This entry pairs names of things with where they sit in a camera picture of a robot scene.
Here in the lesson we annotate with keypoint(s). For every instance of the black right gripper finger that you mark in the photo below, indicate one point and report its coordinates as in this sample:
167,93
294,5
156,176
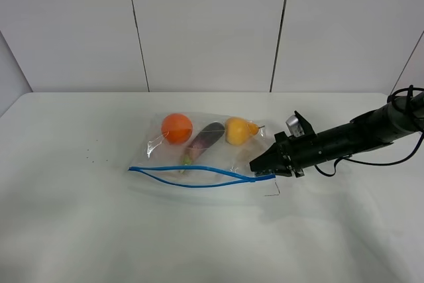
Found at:
271,160
276,172

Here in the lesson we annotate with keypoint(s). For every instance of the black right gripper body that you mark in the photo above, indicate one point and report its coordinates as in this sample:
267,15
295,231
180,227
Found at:
299,152

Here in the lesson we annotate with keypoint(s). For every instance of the clear zip bag blue zipper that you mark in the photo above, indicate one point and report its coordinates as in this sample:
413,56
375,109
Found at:
221,165

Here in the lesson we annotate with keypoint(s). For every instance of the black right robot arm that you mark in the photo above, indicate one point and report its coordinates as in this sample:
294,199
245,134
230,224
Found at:
401,116

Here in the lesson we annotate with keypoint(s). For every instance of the yellow pear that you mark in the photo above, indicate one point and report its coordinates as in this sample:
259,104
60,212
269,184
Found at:
238,130

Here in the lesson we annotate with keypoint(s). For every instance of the purple eggplant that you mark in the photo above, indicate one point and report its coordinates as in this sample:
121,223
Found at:
204,140

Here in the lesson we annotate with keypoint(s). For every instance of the orange fruit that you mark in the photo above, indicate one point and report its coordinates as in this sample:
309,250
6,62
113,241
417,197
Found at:
176,128

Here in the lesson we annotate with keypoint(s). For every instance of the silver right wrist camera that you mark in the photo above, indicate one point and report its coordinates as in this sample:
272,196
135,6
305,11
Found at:
294,126

